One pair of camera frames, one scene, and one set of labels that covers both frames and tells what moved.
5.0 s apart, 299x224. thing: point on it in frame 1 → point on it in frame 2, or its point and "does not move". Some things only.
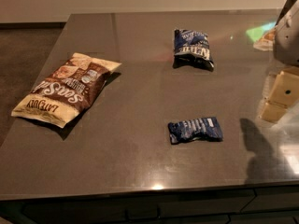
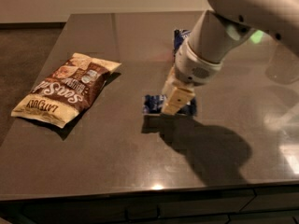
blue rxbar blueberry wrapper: [199, 129] → [155, 104]
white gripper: [287, 39] → [193, 66]
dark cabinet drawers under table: [276, 203] does not move
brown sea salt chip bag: [61, 96] does not move
